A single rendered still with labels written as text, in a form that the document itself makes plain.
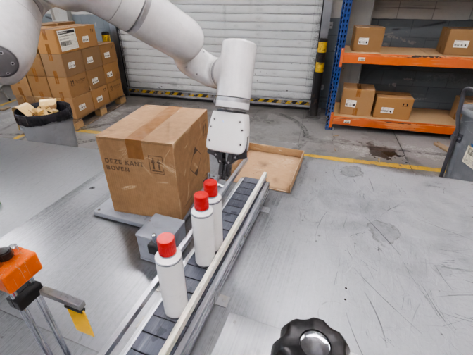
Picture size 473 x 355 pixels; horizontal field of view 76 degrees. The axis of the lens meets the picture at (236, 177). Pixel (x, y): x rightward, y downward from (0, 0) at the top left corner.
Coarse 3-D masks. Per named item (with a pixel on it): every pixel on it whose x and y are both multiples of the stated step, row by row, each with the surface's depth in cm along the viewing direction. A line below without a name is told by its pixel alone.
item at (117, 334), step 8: (240, 168) 103; (232, 176) 98; (224, 192) 92; (192, 232) 75; (184, 240) 73; (184, 248) 72; (152, 288) 61; (144, 296) 59; (136, 304) 58; (144, 304) 59; (136, 312) 57; (128, 320) 55; (120, 328) 54; (112, 336) 52; (120, 336) 53; (112, 344) 51; (104, 352) 50
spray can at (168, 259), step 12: (156, 240) 55; (168, 240) 55; (156, 252) 58; (168, 252) 55; (180, 252) 58; (156, 264) 57; (168, 264) 56; (180, 264) 58; (168, 276) 57; (180, 276) 59; (168, 288) 59; (180, 288) 60; (168, 300) 61; (180, 300) 62; (168, 312) 63; (180, 312) 63
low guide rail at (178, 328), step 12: (264, 180) 108; (252, 192) 99; (240, 216) 88; (228, 240) 80; (216, 264) 73; (204, 276) 69; (204, 288) 68; (192, 300) 64; (180, 324) 59; (168, 348) 55
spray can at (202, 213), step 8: (200, 192) 68; (200, 200) 66; (208, 200) 69; (192, 208) 70; (200, 208) 68; (208, 208) 69; (192, 216) 69; (200, 216) 68; (208, 216) 68; (192, 224) 71; (200, 224) 69; (208, 224) 70; (200, 232) 70; (208, 232) 71; (200, 240) 71; (208, 240) 72; (200, 248) 73; (208, 248) 73; (200, 256) 74; (208, 256) 74; (200, 264) 76; (208, 264) 76
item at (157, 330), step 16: (240, 192) 105; (224, 208) 97; (240, 208) 97; (224, 224) 91; (224, 240) 85; (192, 256) 79; (224, 256) 79; (192, 272) 75; (192, 288) 71; (208, 288) 73; (160, 304) 67; (160, 320) 64; (176, 320) 64; (144, 336) 61; (160, 336) 61; (128, 352) 58; (144, 352) 58
